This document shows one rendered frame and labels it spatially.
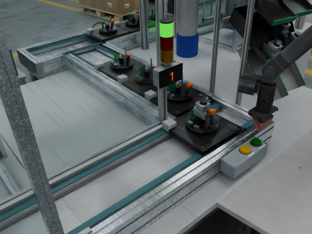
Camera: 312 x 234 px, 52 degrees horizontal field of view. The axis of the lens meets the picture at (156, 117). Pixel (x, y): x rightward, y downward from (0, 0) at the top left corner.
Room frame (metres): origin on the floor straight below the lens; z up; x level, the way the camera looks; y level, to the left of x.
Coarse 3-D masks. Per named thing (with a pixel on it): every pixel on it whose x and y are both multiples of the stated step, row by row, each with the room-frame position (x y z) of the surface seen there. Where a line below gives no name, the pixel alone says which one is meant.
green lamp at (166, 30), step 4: (160, 24) 1.12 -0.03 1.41; (164, 24) 1.11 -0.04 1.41; (168, 24) 1.11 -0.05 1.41; (172, 24) 1.12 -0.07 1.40; (160, 28) 1.12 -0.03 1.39; (164, 28) 1.11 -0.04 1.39; (168, 28) 1.11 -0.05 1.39; (172, 28) 1.12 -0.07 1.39; (160, 32) 1.13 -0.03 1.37; (164, 32) 1.11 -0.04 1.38; (168, 32) 1.11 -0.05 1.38; (172, 32) 1.12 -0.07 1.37; (164, 36) 1.11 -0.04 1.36; (168, 36) 1.11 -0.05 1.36
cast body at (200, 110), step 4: (200, 100) 1.11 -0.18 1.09; (204, 100) 1.10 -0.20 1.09; (196, 104) 1.10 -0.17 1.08; (200, 104) 1.09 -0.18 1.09; (204, 104) 1.08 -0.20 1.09; (208, 104) 1.09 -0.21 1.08; (196, 108) 1.10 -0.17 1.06; (200, 108) 1.08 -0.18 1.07; (204, 108) 1.07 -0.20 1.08; (208, 108) 1.09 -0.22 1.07; (196, 112) 1.10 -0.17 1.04; (200, 112) 1.08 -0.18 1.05; (204, 112) 1.07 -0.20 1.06; (200, 116) 1.08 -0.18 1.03; (204, 116) 1.06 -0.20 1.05; (208, 116) 1.07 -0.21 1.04
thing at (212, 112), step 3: (207, 111) 1.07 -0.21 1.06; (210, 111) 1.05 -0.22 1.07; (213, 111) 1.05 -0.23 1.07; (210, 114) 1.06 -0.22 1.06; (213, 114) 1.05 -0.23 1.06; (210, 117) 1.06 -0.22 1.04; (213, 117) 1.06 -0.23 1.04; (210, 120) 1.06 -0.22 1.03; (213, 120) 1.06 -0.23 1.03; (210, 123) 1.05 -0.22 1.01; (213, 123) 1.06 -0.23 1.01
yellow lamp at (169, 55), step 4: (160, 52) 1.13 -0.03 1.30; (164, 52) 1.11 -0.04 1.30; (168, 52) 1.11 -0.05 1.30; (172, 52) 1.12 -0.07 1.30; (160, 56) 1.13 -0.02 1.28; (164, 56) 1.11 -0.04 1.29; (168, 56) 1.11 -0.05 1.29; (172, 56) 1.12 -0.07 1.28; (164, 60) 1.11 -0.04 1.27; (168, 60) 1.11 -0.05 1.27; (172, 60) 1.12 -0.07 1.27
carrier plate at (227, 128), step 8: (176, 120) 1.15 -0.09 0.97; (184, 120) 1.15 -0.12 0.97; (224, 120) 1.14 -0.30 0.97; (176, 128) 1.09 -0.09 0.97; (184, 128) 1.09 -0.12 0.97; (224, 128) 1.08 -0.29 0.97; (232, 128) 1.08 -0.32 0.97; (240, 128) 1.07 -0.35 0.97; (176, 136) 1.05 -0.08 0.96; (184, 136) 1.03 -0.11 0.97; (192, 136) 1.03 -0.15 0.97; (200, 136) 1.03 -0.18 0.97; (208, 136) 1.02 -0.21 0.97; (216, 136) 1.02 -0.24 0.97; (224, 136) 1.02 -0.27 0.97; (232, 136) 1.04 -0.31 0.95; (192, 144) 0.98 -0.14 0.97; (200, 144) 0.98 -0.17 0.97; (208, 144) 0.97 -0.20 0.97; (216, 144) 0.98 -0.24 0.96; (200, 152) 0.94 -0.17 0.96
